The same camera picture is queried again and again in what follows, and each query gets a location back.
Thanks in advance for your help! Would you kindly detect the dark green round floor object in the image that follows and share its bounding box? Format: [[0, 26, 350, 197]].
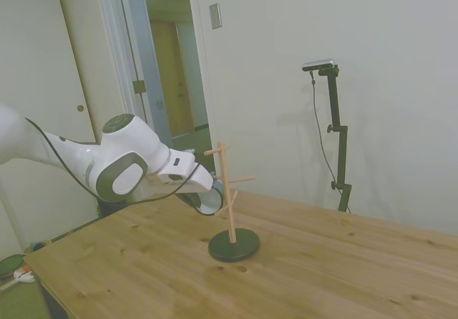
[[0, 253, 24, 281]]

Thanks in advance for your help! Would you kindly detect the metal wall switch plate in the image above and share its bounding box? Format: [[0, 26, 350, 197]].
[[208, 3, 223, 31]]

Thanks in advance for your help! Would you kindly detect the grey open door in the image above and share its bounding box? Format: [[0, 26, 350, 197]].
[[117, 0, 173, 149]]

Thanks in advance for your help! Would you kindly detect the grey exterior camera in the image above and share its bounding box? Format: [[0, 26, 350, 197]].
[[301, 58, 338, 73]]

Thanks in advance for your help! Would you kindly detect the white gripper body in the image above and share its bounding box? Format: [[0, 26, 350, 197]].
[[156, 160, 216, 195]]

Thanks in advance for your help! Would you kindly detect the black cable on robot arm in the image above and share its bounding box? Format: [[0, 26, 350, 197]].
[[24, 117, 201, 202]]

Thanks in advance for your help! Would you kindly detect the black camera stand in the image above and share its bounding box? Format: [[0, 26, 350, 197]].
[[309, 71, 354, 215], [317, 64, 354, 213]]

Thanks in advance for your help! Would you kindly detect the white and orange floor object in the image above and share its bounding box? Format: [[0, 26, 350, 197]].
[[13, 265, 37, 285]]

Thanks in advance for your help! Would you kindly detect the wooden mug tree black base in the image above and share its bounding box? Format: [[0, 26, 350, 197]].
[[203, 141, 261, 262]]

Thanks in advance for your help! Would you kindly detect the blue enamel mug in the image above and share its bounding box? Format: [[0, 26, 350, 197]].
[[177, 172, 225, 217]]

